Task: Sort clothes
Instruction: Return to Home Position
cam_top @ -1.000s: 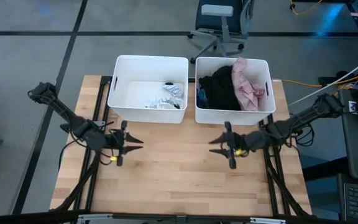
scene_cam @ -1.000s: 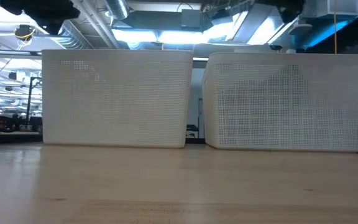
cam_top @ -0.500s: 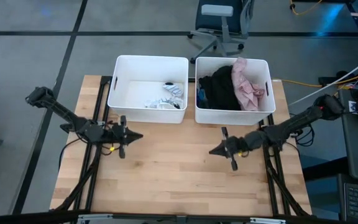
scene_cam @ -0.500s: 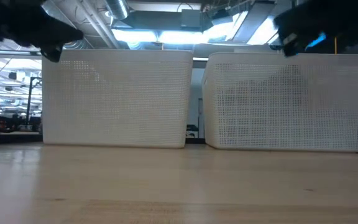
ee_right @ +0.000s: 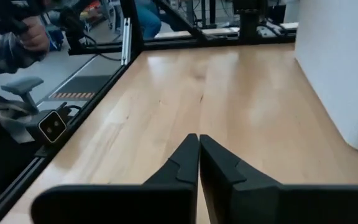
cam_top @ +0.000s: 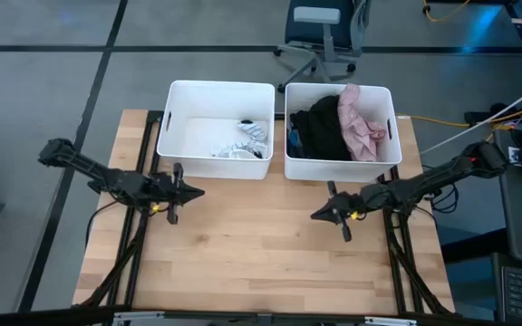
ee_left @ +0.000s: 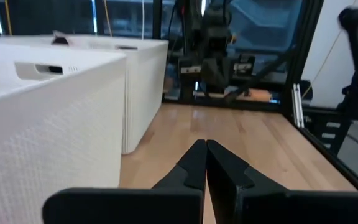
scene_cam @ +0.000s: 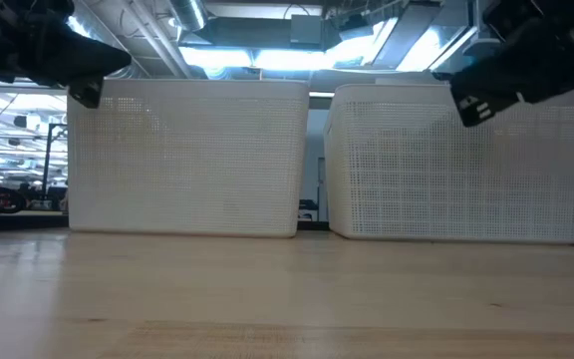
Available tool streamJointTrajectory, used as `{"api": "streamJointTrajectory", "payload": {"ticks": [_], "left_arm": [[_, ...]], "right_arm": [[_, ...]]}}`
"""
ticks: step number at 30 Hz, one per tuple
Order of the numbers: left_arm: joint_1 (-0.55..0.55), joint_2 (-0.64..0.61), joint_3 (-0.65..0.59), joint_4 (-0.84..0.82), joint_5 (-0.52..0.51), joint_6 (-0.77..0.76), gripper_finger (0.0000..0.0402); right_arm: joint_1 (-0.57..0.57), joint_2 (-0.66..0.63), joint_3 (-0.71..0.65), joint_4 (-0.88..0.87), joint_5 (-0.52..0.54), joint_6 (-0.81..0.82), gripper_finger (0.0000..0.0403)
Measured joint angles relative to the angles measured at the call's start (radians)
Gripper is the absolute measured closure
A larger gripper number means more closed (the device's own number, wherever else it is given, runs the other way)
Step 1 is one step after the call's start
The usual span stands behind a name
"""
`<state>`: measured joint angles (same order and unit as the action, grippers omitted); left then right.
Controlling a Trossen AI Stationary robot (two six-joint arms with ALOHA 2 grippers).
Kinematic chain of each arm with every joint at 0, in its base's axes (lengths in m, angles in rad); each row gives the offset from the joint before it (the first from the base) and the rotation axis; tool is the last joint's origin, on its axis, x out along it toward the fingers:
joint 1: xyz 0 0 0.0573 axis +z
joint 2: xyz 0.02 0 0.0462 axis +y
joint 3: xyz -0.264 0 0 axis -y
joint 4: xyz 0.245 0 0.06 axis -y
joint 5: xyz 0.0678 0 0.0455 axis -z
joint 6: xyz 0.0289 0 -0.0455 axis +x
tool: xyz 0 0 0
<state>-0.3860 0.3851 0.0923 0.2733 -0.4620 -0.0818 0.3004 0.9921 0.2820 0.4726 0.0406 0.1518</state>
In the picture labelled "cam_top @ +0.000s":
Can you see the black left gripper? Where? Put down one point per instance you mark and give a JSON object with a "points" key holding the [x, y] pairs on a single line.
{"points": [[166, 192]]}

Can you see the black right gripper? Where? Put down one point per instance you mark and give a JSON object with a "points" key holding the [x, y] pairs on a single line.
{"points": [[349, 206]]}

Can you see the large white garment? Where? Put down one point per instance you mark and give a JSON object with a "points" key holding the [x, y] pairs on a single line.
{"points": [[206, 136]]}

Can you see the white ankle sock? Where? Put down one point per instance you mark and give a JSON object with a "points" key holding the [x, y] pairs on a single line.
{"points": [[242, 155]]}

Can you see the black garment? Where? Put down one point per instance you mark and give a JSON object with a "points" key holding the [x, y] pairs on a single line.
{"points": [[320, 131]]}

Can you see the pink garment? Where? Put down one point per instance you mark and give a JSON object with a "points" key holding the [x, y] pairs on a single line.
{"points": [[360, 131]]}

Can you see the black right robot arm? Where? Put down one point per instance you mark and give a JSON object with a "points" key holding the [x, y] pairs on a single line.
{"points": [[424, 183]]}

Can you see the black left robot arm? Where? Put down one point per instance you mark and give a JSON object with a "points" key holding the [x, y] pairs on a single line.
{"points": [[93, 169]]}

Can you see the white perforated plastic bin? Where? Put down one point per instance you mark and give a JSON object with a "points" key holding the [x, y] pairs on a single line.
{"points": [[215, 97], [338, 171]]}

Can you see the gray and navy office chair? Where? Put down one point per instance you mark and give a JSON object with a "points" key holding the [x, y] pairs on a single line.
{"points": [[324, 27]]}

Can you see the black camera mount beam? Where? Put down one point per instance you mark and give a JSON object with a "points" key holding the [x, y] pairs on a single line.
{"points": [[39, 317]]}

